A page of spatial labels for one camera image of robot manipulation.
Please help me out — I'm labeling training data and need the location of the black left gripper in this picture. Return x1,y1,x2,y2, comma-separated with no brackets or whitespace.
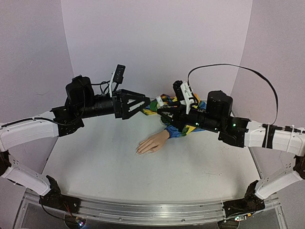
79,89,153,120

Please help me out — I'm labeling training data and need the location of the clear nail polish bottle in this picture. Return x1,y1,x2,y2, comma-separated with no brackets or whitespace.
156,96,167,108

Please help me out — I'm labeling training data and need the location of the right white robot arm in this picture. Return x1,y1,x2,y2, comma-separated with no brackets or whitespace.
156,91,305,219

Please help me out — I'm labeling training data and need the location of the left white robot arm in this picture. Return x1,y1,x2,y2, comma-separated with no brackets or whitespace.
0,75,150,213

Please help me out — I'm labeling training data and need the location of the colourful rainbow jacket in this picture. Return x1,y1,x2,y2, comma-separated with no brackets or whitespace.
141,94,207,138

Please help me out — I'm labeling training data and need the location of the mannequin hand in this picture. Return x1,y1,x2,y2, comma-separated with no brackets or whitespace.
136,130,170,155

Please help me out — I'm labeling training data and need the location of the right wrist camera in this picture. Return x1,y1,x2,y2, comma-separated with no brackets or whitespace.
173,81,199,115

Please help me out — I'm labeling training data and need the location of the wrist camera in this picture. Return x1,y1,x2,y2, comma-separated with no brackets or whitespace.
109,64,126,97
173,81,199,115

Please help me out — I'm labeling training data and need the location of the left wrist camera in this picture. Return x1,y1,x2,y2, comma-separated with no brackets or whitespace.
109,64,126,97

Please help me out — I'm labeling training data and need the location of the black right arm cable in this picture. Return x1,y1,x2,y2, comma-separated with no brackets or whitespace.
187,63,279,126

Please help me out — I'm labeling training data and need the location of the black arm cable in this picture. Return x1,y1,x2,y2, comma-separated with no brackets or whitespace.
38,193,70,221
187,63,279,126

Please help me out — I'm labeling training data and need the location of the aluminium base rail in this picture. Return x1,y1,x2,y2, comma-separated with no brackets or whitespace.
13,190,287,229

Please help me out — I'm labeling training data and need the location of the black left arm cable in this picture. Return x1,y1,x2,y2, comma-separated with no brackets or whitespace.
38,193,70,221

